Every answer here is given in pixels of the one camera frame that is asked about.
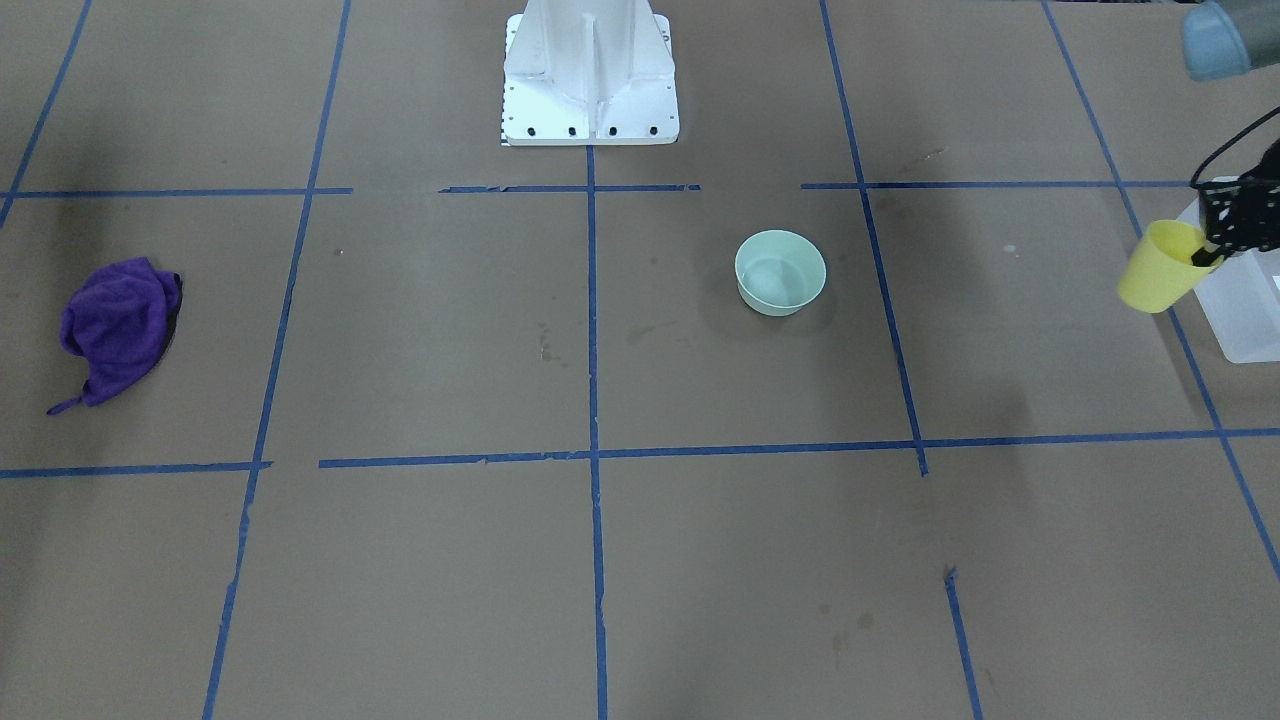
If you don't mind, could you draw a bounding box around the translucent plastic box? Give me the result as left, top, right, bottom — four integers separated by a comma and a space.
1178, 176, 1279, 364

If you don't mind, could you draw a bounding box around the mint green bowl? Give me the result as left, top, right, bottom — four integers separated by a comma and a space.
733, 229, 828, 316

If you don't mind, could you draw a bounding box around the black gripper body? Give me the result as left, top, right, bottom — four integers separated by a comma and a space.
1197, 142, 1279, 256

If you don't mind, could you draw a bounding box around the purple cloth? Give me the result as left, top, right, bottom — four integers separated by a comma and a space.
46, 258, 184, 416

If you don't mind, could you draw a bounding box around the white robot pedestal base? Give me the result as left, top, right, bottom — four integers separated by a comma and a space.
500, 1, 681, 147

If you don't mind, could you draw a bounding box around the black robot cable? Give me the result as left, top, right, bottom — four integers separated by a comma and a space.
1190, 105, 1280, 191

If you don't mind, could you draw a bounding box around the yellow plastic cup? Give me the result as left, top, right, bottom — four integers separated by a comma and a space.
1117, 219, 1222, 314

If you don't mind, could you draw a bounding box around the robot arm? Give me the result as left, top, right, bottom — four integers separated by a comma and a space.
1181, 1, 1279, 268

